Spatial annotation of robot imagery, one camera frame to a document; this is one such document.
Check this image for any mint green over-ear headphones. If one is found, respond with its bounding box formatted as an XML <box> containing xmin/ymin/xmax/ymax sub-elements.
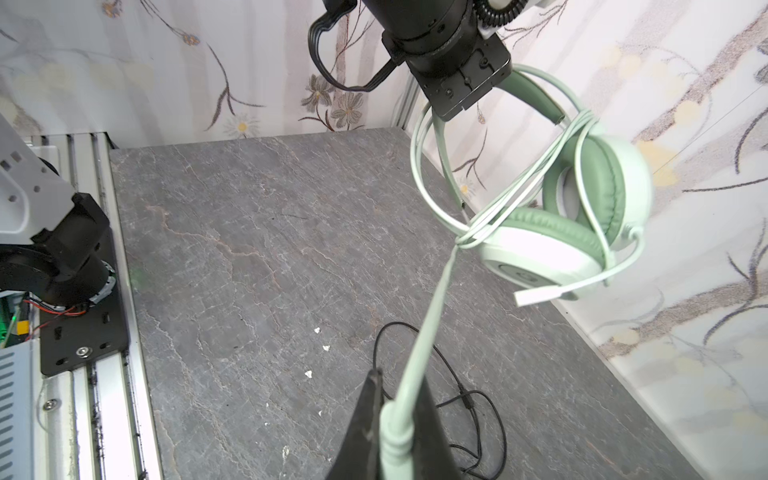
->
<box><xmin>410</xmin><ymin>64</ymin><xmax>654</xmax><ymax>306</ymax></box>

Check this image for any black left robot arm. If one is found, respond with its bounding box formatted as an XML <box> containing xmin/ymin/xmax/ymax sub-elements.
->
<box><xmin>1</xmin><ymin>1</ymin><xmax>526</xmax><ymax>310</ymax></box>

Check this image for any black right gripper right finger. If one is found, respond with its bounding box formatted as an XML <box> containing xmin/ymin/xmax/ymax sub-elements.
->
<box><xmin>412</xmin><ymin>380</ymin><xmax>461</xmax><ymax>480</ymax></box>

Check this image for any black headphone cable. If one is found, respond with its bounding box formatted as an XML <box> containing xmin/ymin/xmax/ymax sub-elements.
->
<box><xmin>371</xmin><ymin>321</ymin><xmax>509</xmax><ymax>480</ymax></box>

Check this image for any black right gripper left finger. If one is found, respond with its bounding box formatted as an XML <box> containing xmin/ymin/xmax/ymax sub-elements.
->
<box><xmin>326</xmin><ymin>369</ymin><xmax>384</xmax><ymax>480</ymax></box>

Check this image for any left arm corrugated cable conduit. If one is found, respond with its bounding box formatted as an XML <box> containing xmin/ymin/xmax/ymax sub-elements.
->
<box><xmin>473</xmin><ymin>0</ymin><xmax>529</xmax><ymax>28</ymax></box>

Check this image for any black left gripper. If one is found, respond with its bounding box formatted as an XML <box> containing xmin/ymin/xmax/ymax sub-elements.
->
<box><xmin>407</xmin><ymin>33</ymin><xmax>512</xmax><ymax>122</ymax></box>

